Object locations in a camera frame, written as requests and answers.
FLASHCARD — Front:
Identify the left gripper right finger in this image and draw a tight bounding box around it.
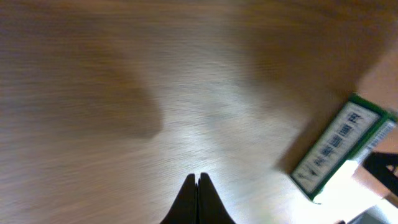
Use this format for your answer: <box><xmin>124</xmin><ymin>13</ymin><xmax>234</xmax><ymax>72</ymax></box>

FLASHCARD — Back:
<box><xmin>197</xmin><ymin>172</ymin><xmax>236</xmax><ymax>224</ymax></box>

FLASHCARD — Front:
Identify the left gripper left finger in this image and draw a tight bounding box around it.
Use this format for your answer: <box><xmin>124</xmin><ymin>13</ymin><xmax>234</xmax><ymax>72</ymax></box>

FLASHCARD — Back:
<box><xmin>160</xmin><ymin>174</ymin><xmax>198</xmax><ymax>224</ymax></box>

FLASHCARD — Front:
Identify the green white gum pack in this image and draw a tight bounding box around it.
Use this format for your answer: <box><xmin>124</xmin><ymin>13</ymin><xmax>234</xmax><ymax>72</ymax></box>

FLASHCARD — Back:
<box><xmin>290</xmin><ymin>93</ymin><xmax>397</xmax><ymax>202</ymax></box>

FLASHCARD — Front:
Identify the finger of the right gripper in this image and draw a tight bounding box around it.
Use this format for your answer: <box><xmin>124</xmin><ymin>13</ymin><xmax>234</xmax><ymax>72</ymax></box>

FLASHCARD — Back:
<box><xmin>363</xmin><ymin>152</ymin><xmax>397</xmax><ymax>196</ymax></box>

